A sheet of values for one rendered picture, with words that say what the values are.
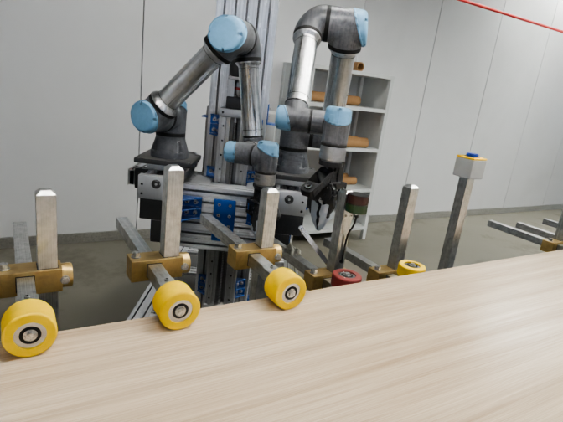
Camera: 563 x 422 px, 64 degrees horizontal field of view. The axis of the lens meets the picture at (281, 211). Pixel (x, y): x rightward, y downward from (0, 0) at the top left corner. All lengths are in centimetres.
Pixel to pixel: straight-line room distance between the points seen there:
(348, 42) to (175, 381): 120
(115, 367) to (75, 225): 299
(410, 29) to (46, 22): 328
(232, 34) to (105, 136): 224
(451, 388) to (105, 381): 58
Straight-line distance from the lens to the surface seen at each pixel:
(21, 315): 83
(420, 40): 512
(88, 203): 372
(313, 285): 128
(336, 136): 127
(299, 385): 80
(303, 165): 181
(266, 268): 105
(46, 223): 97
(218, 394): 76
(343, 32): 160
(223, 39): 154
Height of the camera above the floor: 138
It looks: 16 degrees down
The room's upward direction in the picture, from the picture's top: 7 degrees clockwise
